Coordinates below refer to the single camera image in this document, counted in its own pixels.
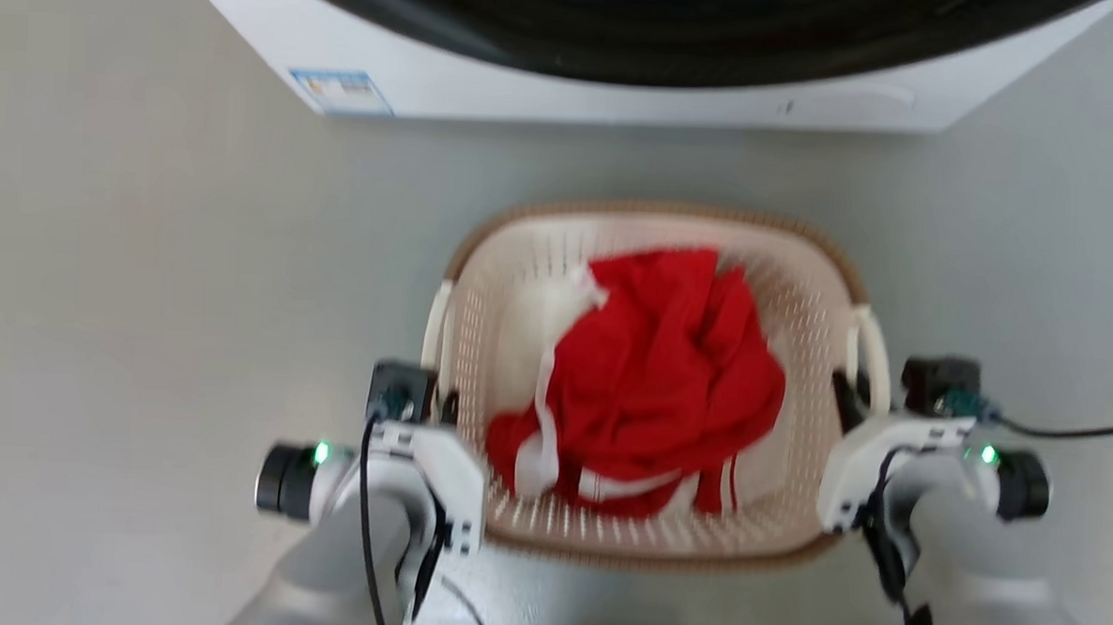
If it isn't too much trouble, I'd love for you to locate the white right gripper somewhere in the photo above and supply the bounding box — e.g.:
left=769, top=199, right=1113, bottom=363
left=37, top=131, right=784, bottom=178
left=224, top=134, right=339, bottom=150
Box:
left=815, top=367, right=979, bottom=541

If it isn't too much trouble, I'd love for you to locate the red garment with white trim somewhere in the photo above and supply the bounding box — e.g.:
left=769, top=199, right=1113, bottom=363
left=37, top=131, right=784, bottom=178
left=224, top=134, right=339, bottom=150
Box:
left=482, top=239, right=793, bottom=526

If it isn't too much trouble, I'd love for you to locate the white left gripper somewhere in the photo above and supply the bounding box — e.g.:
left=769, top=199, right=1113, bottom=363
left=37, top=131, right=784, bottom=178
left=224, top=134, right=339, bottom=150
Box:
left=357, top=386, right=491, bottom=556

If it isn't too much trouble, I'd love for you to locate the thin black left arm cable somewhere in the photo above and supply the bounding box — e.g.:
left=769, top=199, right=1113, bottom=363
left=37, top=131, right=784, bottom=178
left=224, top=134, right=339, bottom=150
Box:
left=352, top=413, right=403, bottom=625

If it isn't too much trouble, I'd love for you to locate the white washing machine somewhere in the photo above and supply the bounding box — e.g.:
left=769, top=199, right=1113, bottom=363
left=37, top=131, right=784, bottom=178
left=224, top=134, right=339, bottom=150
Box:
left=164, top=0, right=1113, bottom=151

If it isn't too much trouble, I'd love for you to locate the black round washer door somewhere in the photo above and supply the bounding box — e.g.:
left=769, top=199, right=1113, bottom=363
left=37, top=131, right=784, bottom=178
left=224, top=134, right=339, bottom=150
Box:
left=255, top=0, right=1108, bottom=107

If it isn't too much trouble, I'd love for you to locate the black right camera cable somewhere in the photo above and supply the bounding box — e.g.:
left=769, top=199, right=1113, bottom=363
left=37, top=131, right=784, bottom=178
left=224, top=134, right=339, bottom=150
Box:
left=979, top=406, right=1113, bottom=443

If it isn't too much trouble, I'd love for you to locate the blue energy label sticker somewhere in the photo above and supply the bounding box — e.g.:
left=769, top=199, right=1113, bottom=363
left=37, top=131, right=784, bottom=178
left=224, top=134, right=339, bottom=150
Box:
left=287, top=67, right=397, bottom=118

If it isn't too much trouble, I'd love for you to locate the beige plastic laundry basket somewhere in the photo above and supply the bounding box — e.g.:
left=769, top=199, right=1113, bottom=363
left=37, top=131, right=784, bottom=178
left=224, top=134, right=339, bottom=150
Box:
left=411, top=191, right=901, bottom=581

